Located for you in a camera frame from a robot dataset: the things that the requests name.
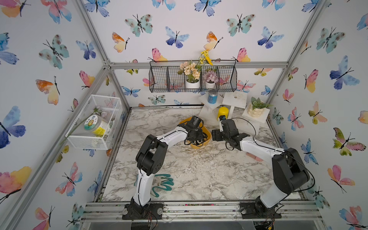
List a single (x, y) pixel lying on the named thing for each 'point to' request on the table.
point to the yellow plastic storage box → (205, 131)
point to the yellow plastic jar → (223, 111)
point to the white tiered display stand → (235, 99)
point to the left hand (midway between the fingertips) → (203, 135)
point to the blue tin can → (212, 97)
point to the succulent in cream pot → (257, 108)
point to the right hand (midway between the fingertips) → (218, 129)
